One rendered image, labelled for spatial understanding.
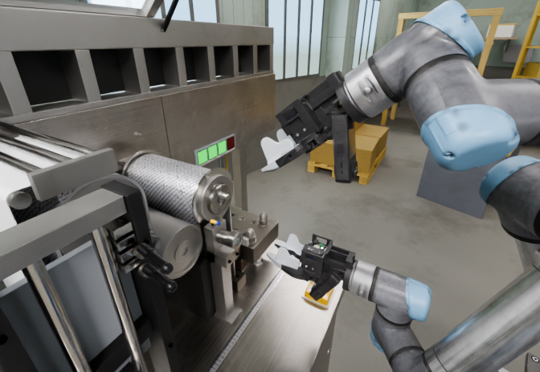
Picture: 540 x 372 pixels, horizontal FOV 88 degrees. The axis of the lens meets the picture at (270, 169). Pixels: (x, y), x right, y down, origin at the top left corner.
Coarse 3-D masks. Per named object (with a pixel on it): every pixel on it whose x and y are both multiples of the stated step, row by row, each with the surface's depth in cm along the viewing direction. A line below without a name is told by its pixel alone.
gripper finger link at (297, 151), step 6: (300, 144) 45; (306, 144) 45; (312, 144) 45; (294, 150) 45; (300, 150) 44; (306, 150) 44; (282, 156) 47; (288, 156) 46; (294, 156) 45; (276, 162) 48; (282, 162) 47; (288, 162) 46
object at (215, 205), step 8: (216, 184) 66; (224, 184) 67; (216, 192) 64; (224, 192) 67; (208, 200) 64; (216, 200) 65; (224, 200) 68; (208, 208) 65; (216, 208) 66; (224, 208) 68
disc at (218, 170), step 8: (216, 168) 66; (208, 176) 64; (200, 184) 62; (232, 184) 73; (200, 192) 62; (232, 192) 74; (192, 200) 61; (192, 208) 61; (200, 216) 64; (200, 224) 65
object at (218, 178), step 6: (216, 174) 66; (210, 180) 64; (216, 180) 65; (222, 180) 67; (228, 180) 69; (204, 186) 63; (210, 186) 63; (204, 192) 62; (204, 198) 62; (198, 204) 62; (204, 204) 63; (228, 204) 71; (198, 210) 63; (204, 210) 63; (204, 216) 64; (210, 216) 66; (216, 216) 68
